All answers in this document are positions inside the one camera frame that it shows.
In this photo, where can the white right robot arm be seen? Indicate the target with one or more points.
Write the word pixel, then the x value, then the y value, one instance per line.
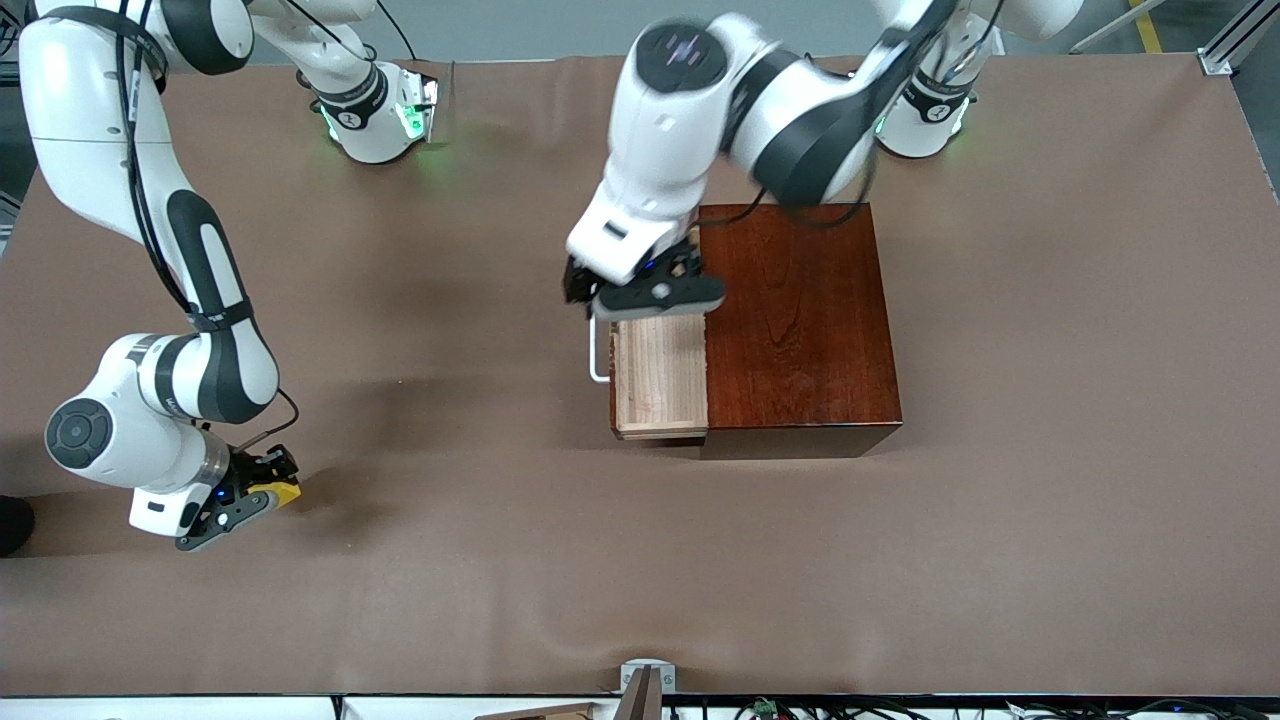
pixel 110 100

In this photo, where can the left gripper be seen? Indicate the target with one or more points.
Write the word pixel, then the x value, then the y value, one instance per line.
pixel 577 281

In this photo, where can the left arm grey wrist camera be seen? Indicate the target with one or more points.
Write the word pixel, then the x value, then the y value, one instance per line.
pixel 660 297

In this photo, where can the grey metal clamp bracket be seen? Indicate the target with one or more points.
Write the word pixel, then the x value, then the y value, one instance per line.
pixel 630 675

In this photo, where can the dark brown wooden cabinet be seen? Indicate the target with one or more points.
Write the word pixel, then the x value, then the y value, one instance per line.
pixel 800 340

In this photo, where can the green terminal connector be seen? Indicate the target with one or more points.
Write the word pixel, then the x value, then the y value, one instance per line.
pixel 766 707

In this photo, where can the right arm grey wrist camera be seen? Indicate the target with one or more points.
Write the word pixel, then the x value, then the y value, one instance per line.
pixel 225 518

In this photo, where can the yellow block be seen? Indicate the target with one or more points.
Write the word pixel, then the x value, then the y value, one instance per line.
pixel 282 493

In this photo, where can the brown table cover sheet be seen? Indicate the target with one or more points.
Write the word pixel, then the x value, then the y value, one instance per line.
pixel 500 580

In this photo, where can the aluminium frame profile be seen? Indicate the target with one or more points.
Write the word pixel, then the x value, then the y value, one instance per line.
pixel 1225 50

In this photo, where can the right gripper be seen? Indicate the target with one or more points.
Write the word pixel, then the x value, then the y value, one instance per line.
pixel 247 469

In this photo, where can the black round object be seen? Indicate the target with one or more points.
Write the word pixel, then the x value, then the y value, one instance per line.
pixel 12 525

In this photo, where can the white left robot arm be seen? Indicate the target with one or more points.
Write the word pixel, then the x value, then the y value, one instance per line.
pixel 680 130

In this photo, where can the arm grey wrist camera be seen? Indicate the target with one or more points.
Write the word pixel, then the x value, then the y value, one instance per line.
pixel 660 297
pixel 225 518

